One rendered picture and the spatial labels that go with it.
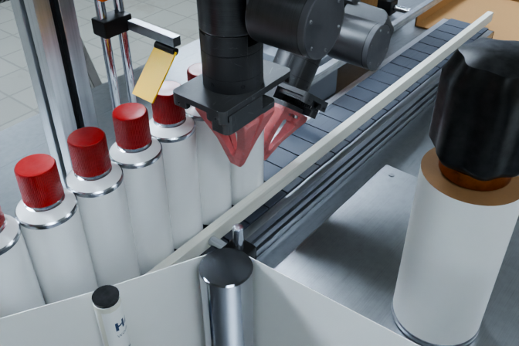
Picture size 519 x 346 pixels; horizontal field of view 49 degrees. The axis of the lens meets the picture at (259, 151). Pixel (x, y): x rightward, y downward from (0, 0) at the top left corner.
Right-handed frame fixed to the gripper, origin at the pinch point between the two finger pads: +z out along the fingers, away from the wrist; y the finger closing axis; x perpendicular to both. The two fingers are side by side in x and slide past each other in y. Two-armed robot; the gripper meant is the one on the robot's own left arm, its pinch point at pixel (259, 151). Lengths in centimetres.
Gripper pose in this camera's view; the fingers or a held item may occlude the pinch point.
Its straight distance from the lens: 74.6
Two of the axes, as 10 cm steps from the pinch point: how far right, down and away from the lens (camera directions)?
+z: -3.8, 9.2, 0.7
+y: 7.8, 3.6, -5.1
